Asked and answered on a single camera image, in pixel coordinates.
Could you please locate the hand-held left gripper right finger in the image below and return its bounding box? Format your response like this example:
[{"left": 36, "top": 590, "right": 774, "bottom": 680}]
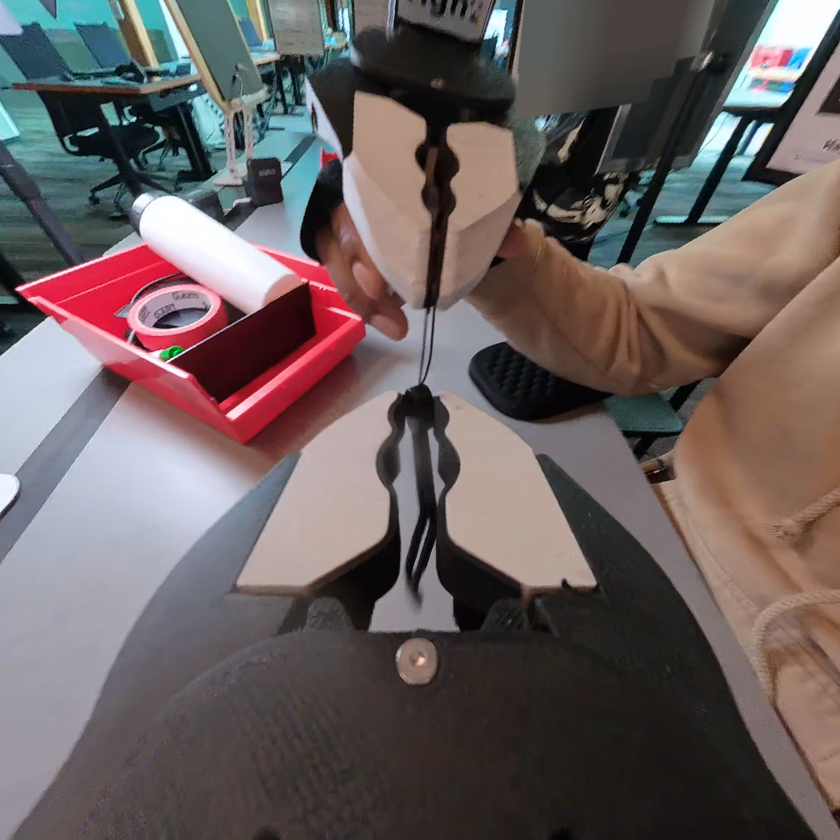
[{"left": 435, "top": 394, "right": 599, "bottom": 596}]

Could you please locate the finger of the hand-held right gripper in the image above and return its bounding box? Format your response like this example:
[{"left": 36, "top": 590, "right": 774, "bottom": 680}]
[
  {"left": 341, "top": 91, "right": 439, "bottom": 311},
  {"left": 434, "top": 120, "right": 524, "bottom": 311}
]

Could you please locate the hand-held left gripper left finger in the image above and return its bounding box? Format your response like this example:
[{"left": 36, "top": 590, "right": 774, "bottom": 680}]
[{"left": 235, "top": 392, "right": 403, "bottom": 598}]

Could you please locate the black lanyard cord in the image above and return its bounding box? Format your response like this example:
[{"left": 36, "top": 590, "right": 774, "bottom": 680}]
[{"left": 402, "top": 141, "right": 455, "bottom": 599}]

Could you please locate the red plastic bin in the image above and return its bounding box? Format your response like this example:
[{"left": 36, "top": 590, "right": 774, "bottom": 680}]
[{"left": 16, "top": 241, "right": 367, "bottom": 445}]

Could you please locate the white bottle with black cap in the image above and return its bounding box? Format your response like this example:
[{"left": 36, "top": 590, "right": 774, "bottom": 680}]
[{"left": 129, "top": 192, "right": 304, "bottom": 315}]

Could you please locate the person's right forearm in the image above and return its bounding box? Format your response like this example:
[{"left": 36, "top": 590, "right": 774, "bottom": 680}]
[{"left": 469, "top": 164, "right": 840, "bottom": 399}]

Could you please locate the person's right hand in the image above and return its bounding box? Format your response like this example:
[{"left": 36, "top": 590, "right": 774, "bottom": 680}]
[{"left": 320, "top": 193, "right": 547, "bottom": 342}]

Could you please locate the black white patterned cloth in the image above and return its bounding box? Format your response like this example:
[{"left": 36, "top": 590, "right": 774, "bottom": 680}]
[{"left": 524, "top": 112, "right": 632, "bottom": 245}]

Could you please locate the black chair armrest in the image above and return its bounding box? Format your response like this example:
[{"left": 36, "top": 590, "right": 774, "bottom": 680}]
[{"left": 469, "top": 341, "right": 614, "bottom": 422}]

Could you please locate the small black box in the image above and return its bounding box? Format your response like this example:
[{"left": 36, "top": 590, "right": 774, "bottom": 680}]
[{"left": 244, "top": 157, "right": 285, "bottom": 208}]

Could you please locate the black bin divider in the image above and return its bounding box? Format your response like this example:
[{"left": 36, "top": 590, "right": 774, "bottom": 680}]
[{"left": 172, "top": 282, "right": 317, "bottom": 403}]

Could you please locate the grey panel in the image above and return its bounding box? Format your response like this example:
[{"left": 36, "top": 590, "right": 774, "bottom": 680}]
[{"left": 512, "top": 0, "right": 770, "bottom": 120}]

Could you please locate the wooden board stand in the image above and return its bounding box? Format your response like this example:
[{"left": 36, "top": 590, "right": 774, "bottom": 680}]
[{"left": 163, "top": 0, "right": 271, "bottom": 189}]

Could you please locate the person's beige hoodie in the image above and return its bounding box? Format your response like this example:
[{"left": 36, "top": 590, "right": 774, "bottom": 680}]
[{"left": 646, "top": 367, "right": 840, "bottom": 811}]

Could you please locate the pink tape roll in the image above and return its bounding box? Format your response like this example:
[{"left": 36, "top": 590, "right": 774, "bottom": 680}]
[{"left": 126, "top": 285, "right": 229, "bottom": 353}]

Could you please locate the black office chair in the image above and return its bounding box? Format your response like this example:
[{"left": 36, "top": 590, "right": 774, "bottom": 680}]
[{"left": 36, "top": 85, "right": 173, "bottom": 206}]

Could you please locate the wooden desk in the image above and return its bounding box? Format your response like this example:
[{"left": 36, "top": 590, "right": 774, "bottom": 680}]
[{"left": 12, "top": 51, "right": 284, "bottom": 181}]

